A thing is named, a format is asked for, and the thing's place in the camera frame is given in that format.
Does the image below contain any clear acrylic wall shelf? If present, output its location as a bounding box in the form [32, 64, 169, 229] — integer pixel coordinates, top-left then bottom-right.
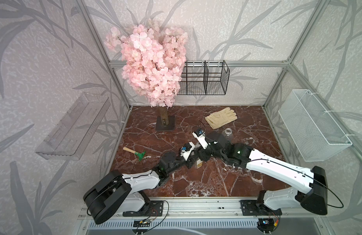
[35, 92, 111, 161]

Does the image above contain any clear bottle with yellow label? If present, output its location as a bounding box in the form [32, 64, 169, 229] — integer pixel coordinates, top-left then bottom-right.
[194, 158, 203, 169]

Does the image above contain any green toy rake wooden handle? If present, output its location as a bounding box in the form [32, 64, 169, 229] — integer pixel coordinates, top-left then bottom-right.
[123, 147, 146, 161]

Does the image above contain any aluminium mounting rail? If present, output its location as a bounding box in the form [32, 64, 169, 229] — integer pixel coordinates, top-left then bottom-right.
[77, 197, 320, 220]

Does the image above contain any white mesh basket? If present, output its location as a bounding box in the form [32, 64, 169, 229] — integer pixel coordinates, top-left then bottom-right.
[279, 89, 352, 162]

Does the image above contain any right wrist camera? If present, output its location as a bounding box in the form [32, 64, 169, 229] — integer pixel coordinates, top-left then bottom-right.
[193, 128, 208, 149]

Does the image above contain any clear bottle with blue label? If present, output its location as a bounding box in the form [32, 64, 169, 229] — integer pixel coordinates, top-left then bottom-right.
[222, 128, 233, 142]

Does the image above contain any black wire basket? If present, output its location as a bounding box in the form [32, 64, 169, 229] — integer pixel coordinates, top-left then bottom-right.
[178, 60, 230, 96]

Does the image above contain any beige work glove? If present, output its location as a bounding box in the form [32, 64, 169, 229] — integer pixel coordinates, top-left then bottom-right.
[205, 107, 238, 129]

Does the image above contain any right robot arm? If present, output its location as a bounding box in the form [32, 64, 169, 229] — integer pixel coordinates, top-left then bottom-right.
[193, 130, 328, 215]

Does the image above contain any pink artificial blossom tree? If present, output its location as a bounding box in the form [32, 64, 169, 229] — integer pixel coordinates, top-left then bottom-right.
[104, 22, 188, 128]

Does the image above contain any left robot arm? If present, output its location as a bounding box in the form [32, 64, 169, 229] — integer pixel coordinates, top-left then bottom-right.
[83, 147, 201, 224]

